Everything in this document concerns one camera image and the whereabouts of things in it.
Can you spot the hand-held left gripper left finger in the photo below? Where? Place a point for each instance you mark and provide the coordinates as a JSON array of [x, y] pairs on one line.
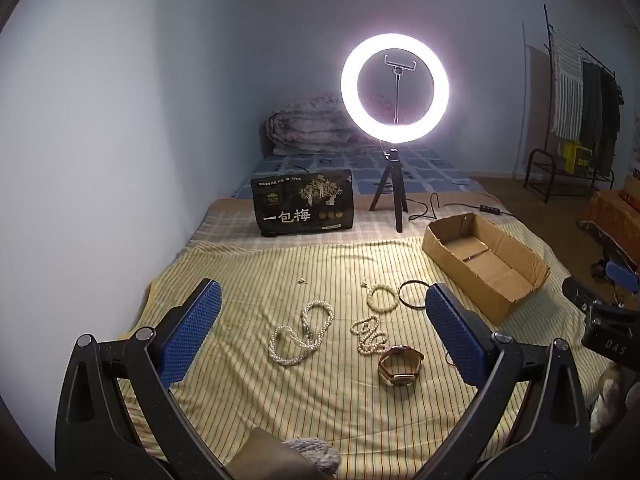
[[192, 332]]

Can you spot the yellow striped cloth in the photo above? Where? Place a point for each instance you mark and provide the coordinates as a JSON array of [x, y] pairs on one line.
[[300, 410]]

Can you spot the thin black bangle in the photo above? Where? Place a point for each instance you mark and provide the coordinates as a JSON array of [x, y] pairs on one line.
[[399, 294]]

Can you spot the yellow box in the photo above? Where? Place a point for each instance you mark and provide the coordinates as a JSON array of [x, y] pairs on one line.
[[577, 159]]

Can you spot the black garment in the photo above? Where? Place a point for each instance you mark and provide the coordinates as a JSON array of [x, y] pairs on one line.
[[611, 120]]

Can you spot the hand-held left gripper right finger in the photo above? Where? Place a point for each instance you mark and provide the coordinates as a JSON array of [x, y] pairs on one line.
[[452, 332]]

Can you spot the dark green garment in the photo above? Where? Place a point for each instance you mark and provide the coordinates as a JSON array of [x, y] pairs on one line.
[[591, 110]]

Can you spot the orange carton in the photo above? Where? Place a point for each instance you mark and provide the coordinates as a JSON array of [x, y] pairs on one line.
[[615, 215]]

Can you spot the black snack bag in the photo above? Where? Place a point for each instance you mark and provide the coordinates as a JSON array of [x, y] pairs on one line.
[[300, 210]]

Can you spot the phone holder clip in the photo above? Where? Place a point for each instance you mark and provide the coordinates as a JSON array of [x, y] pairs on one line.
[[400, 63]]

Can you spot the cardboard box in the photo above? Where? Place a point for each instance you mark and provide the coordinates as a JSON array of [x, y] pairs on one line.
[[450, 250]]

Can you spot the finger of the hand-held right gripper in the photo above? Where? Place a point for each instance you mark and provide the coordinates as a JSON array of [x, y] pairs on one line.
[[622, 276]]

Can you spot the folded floral quilt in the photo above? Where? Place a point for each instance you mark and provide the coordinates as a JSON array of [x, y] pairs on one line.
[[305, 125]]

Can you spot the grey knitted cloth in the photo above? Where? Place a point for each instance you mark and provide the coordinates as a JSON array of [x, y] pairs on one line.
[[312, 455]]

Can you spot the person's right hand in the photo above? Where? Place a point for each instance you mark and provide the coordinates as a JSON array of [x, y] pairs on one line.
[[610, 395]]

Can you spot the brown cloth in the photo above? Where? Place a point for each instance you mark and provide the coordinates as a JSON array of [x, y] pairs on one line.
[[257, 452]]

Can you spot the white striped towel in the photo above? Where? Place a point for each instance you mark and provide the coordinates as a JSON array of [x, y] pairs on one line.
[[567, 90]]

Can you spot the black tripod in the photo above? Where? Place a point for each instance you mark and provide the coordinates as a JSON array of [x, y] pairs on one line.
[[392, 160]]

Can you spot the beige checked blanket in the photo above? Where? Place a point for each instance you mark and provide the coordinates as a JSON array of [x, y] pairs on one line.
[[225, 220]]

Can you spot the blue patterned bed sheet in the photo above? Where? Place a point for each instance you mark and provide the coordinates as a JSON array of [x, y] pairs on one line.
[[425, 170]]

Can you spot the black clothes rack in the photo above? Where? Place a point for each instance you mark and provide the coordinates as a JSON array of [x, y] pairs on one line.
[[537, 152]]

